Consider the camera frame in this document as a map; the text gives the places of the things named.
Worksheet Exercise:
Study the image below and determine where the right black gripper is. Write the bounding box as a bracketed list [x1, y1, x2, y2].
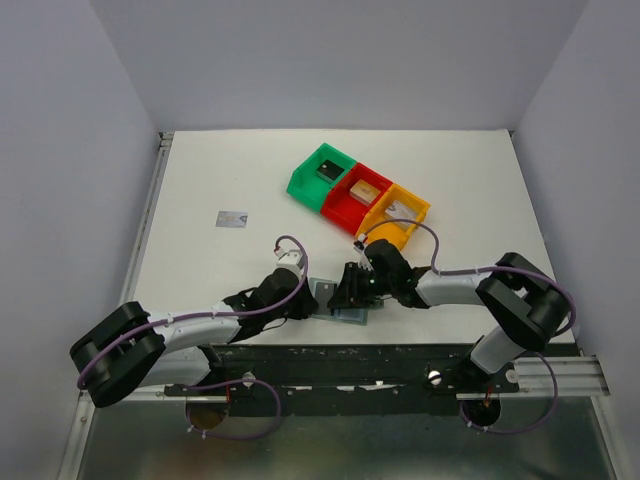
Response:
[327, 261, 395, 309]

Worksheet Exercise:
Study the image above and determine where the grey-green card holder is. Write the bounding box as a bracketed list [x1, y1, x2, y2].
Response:
[309, 277, 385, 326]

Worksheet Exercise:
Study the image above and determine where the black credit card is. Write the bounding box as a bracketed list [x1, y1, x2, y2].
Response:
[314, 280, 337, 315]

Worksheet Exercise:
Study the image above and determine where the silver VIP credit card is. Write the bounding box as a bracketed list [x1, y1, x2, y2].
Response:
[215, 211, 248, 228]

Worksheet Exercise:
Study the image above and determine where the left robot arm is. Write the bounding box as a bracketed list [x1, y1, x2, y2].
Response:
[70, 267, 318, 408]

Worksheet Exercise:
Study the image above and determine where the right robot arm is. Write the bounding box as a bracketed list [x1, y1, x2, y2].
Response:
[327, 240, 575, 392]

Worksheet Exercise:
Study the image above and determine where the blue card sleeve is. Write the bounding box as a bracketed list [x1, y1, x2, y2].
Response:
[331, 309, 368, 324]

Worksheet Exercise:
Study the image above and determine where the white card in yellow bin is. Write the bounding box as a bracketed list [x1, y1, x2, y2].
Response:
[384, 200, 418, 230]

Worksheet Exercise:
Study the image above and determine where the tan card in red bin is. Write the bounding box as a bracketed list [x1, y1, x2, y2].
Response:
[349, 179, 380, 205]

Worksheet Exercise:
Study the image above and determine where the black card in green bin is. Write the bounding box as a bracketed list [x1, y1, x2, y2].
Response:
[316, 160, 344, 183]

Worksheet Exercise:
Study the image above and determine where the yellow plastic bin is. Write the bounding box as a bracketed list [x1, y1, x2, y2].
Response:
[355, 183, 431, 250]

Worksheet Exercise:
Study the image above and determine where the red plastic bin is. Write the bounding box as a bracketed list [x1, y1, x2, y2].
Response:
[320, 163, 392, 235]

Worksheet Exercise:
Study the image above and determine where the green plastic bin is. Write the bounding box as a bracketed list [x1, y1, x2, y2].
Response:
[286, 143, 356, 212]

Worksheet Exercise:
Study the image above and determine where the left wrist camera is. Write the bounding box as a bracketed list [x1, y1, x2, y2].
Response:
[274, 247, 306, 278]

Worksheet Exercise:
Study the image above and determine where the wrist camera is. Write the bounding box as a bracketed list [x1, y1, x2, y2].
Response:
[354, 234, 373, 271]
[274, 247, 306, 278]

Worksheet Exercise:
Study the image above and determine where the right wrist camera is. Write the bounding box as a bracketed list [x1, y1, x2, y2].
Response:
[354, 234, 373, 271]

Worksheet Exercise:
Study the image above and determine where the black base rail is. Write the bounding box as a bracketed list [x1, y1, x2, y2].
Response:
[102, 342, 581, 419]

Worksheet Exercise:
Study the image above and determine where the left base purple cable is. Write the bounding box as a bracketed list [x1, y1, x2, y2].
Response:
[187, 377, 284, 441]

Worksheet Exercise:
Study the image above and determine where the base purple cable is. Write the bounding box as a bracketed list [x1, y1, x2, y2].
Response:
[187, 377, 284, 441]
[459, 352, 560, 436]

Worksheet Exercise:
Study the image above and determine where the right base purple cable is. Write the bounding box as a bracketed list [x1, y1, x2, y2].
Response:
[459, 352, 560, 436]

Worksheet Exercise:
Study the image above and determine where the aluminium side rail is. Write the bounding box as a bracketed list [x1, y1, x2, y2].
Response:
[117, 131, 175, 306]

